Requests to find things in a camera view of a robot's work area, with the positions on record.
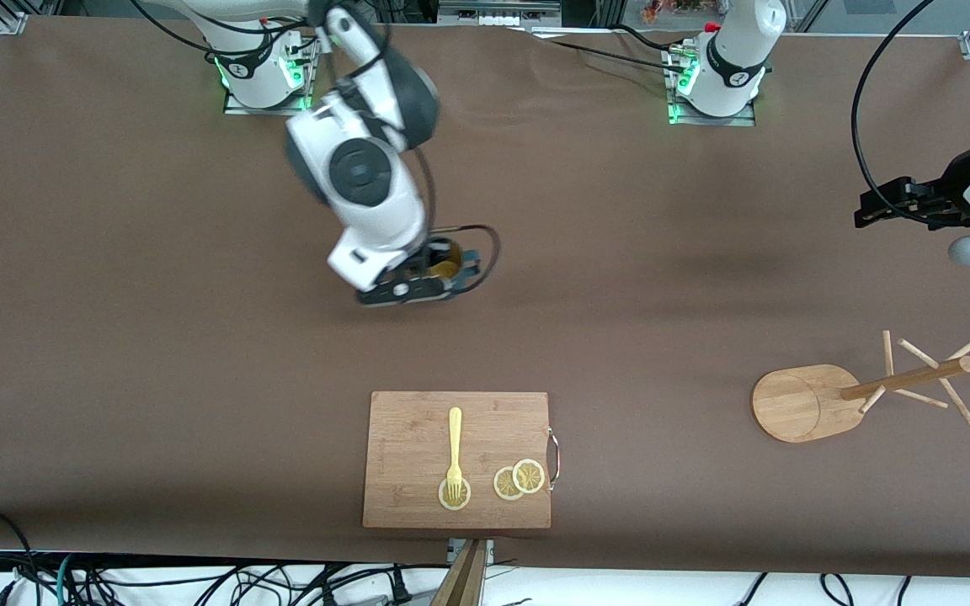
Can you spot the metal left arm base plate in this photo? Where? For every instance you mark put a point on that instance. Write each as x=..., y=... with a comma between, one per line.
x=729, y=121

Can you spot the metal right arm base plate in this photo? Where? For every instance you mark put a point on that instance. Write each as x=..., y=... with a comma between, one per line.
x=283, y=110

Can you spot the wooden camera post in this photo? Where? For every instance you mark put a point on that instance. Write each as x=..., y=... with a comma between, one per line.
x=464, y=581

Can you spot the yellow plastic fork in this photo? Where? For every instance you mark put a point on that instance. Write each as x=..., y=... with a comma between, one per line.
x=455, y=438

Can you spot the brown table cover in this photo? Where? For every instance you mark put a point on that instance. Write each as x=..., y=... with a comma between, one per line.
x=620, y=252

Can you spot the metal clamp bracket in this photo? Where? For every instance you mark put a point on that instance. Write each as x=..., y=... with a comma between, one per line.
x=453, y=551

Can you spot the wooden cutting board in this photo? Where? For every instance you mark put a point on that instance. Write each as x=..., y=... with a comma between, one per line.
x=409, y=454

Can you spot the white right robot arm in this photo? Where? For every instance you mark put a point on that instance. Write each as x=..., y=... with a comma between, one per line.
x=367, y=210

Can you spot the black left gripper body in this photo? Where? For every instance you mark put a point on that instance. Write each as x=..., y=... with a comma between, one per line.
x=946, y=195

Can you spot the wooden mug rack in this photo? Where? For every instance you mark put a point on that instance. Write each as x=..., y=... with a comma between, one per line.
x=796, y=404

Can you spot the lemon slice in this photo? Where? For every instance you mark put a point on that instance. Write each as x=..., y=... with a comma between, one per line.
x=454, y=505
x=529, y=476
x=503, y=486

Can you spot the grey power strip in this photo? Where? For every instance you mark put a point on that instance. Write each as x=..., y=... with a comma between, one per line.
x=498, y=13

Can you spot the teal mug yellow inside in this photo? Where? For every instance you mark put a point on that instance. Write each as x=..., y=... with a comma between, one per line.
x=445, y=268

